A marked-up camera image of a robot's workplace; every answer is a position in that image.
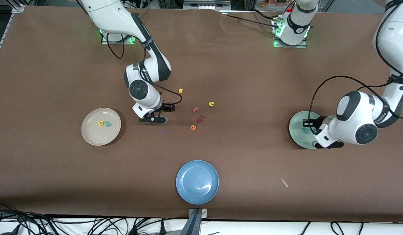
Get green plate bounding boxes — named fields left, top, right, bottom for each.
left=289, top=111, right=322, bottom=149

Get brown table cover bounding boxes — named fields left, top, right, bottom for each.
left=0, top=6, right=403, bottom=222

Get beige plate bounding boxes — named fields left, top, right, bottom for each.
left=81, top=108, right=122, bottom=146

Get blue plate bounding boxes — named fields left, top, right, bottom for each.
left=175, top=160, right=219, bottom=205

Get grey metal box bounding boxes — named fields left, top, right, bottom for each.
left=183, top=0, right=232, bottom=9

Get orange flower decoration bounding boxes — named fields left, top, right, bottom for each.
left=262, top=0, right=287, bottom=8

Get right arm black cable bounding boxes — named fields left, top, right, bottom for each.
left=106, top=31, right=184, bottom=105

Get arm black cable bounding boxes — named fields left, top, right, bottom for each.
left=106, top=31, right=184, bottom=105
left=308, top=0, right=403, bottom=124

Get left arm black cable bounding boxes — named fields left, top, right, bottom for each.
left=308, top=0, right=403, bottom=124

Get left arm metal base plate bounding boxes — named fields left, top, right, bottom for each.
left=273, top=18, right=308, bottom=49

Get black cable on table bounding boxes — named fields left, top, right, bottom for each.
left=250, top=9, right=277, bottom=20
left=225, top=14, right=278, bottom=27

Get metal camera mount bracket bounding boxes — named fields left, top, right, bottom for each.
left=188, top=208, right=208, bottom=235

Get aluminium frame corner post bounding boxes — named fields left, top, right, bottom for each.
left=6, top=0, right=26, bottom=13

